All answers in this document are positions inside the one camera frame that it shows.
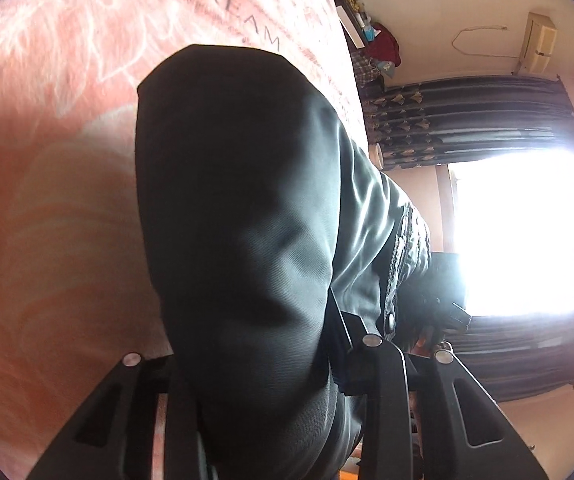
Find cream air conditioner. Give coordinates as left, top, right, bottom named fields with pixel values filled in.
left=517, top=11, right=558, bottom=76

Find black pants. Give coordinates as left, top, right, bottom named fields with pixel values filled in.
left=134, top=44, right=433, bottom=480

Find bright window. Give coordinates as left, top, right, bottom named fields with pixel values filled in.
left=447, top=150, right=574, bottom=319

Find pink patterned blanket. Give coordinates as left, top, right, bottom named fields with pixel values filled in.
left=0, top=0, right=370, bottom=466

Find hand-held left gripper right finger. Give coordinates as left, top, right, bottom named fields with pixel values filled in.
left=328, top=290, right=550, bottom=480

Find dark patterned curtain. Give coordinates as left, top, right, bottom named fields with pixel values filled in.
left=361, top=77, right=574, bottom=402

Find white cable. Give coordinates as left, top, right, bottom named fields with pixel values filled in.
left=454, top=25, right=509, bottom=57

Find plaid cloth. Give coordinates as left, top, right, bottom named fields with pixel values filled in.
left=354, top=55, right=383, bottom=87

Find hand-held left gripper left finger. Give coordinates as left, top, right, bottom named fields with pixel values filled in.
left=27, top=353, right=218, bottom=480

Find white shelf board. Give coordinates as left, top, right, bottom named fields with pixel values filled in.
left=337, top=5, right=364, bottom=47

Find maroon cloth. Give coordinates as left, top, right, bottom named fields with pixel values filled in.
left=369, top=24, right=401, bottom=64

